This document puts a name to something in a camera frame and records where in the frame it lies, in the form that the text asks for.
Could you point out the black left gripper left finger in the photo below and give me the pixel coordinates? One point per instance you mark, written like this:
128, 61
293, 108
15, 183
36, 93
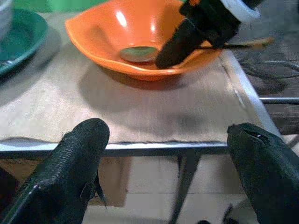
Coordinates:
67, 163

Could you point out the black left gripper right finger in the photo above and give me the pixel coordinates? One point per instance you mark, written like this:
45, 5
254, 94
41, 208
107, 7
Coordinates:
266, 168

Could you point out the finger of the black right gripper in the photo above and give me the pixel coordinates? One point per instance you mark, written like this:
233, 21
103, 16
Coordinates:
180, 46

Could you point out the brown cardboard box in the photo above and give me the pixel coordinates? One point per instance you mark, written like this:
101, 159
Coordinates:
112, 182

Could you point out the orange bowl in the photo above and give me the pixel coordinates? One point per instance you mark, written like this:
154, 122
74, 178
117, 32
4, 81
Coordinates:
112, 35

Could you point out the grey metal bar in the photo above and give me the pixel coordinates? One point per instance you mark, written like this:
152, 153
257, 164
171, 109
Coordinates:
279, 100

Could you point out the beige woven placemat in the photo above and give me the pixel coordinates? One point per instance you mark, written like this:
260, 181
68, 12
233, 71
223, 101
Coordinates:
140, 112

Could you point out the black metal table leg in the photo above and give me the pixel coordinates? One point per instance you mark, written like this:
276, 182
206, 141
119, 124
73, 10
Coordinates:
187, 179

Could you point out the green plastic object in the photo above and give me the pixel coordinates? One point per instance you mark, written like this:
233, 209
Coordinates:
65, 4

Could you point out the green plate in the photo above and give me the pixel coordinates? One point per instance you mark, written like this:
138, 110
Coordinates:
23, 37

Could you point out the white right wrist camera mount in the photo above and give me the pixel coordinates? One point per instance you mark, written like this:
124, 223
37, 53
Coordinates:
245, 12

